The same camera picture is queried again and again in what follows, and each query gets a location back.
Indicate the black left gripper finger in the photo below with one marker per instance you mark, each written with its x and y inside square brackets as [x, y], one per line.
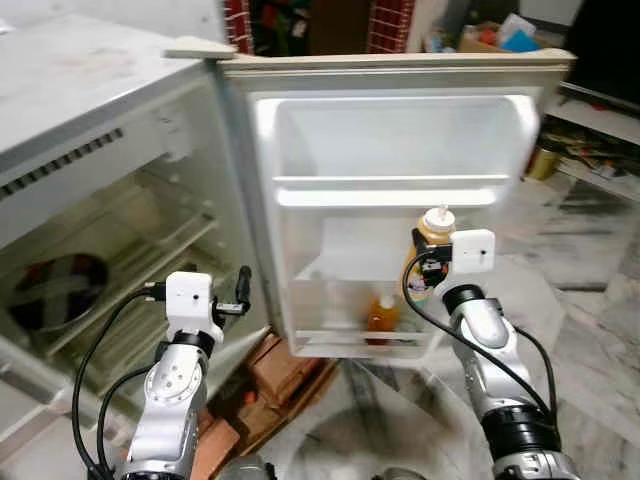
[244, 285]

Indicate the mustard squeeze bottle white cap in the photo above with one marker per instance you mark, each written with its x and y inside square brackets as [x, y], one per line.
[438, 225]

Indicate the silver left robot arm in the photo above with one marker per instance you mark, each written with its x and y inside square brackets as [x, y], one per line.
[170, 410]

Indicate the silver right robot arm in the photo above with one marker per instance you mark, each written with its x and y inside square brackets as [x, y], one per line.
[495, 360]

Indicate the white fridge door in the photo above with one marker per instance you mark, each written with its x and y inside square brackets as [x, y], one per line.
[400, 140]

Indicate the grey small fridge body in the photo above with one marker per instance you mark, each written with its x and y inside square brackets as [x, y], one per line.
[90, 110]

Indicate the orange drink bottle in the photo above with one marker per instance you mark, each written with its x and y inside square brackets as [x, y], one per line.
[382, 320]

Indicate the orange red brick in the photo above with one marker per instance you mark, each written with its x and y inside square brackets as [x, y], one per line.
[282, 370]
[215, 445]

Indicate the gold metal can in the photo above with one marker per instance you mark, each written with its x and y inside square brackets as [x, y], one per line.
[543, 163]

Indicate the dark round bowl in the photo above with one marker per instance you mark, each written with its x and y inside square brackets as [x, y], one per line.
[60, 290]

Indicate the white TV stand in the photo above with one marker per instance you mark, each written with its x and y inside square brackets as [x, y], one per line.
[605, 125]

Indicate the cardboard box with clutter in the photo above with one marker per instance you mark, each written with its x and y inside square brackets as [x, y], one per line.
[495, 38]

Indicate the black flat TV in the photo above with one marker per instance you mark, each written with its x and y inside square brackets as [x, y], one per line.
[605, 45]

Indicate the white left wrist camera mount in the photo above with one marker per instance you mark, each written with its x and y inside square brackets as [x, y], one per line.
[190, 300]

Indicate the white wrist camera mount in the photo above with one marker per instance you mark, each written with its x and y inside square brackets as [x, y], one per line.
[474, 252]
[190, 300]

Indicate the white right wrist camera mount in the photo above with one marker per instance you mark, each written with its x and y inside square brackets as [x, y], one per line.
[474, 252]

